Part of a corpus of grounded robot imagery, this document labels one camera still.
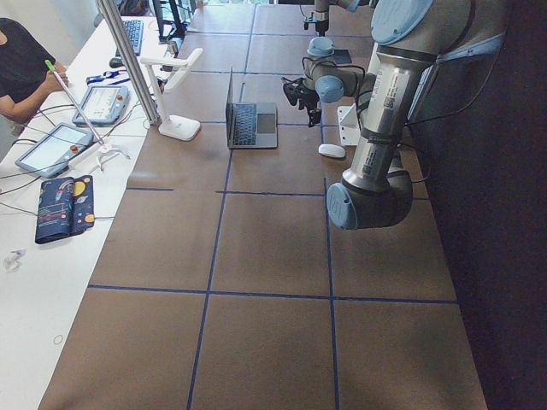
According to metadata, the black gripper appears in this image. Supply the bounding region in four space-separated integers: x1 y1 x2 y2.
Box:
315 10 329 30
298 87 322 127

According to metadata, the black mouse pad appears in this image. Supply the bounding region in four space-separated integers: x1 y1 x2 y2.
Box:
332 49 352 64

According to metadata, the white computer mouse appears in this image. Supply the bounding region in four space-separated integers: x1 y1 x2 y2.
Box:
318 143 346 159

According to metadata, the grey laptop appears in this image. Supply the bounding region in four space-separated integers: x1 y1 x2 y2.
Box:
226 71 278 149

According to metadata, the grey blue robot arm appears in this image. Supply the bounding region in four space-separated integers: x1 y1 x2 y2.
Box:
293 1 509 230

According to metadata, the white desk lamp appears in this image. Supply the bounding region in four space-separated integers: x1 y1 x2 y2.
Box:
139 47 204 141

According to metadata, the black computer mouse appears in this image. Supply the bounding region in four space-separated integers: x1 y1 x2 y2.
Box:
109 56 125 68

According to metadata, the black monitor stand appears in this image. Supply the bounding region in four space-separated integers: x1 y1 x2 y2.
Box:
151 0 186 44

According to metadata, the black keyboard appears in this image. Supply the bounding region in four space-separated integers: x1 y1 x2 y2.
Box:
122 20 144 56

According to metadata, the far teach pendant tablet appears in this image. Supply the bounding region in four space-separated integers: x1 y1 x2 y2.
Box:
79 85 129 126

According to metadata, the teach pendant tablet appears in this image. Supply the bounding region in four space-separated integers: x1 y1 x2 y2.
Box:
79 85 129 126
15 123 93 179

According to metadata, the near teach pendant tablet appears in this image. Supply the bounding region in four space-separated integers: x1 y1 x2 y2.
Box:
15 123 93 179

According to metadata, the dark space print pouch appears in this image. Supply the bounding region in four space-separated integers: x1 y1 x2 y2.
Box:
34 175 95 244

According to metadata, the white reacher stick tool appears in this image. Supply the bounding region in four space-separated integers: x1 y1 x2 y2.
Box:
44 59 131 171

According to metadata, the person in black shirt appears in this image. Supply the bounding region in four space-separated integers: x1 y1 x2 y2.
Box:
1 17 68 124

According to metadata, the clear plastic wrapper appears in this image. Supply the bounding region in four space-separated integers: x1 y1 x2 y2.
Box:
3 249 26 272

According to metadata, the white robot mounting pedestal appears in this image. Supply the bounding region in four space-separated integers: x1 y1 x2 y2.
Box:
337 43 380 147

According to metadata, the blue lanyard badge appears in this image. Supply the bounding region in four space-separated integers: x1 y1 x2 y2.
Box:
85 69 130 85

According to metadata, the aluminium frame post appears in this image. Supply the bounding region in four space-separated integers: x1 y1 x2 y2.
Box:
96 0 161 126

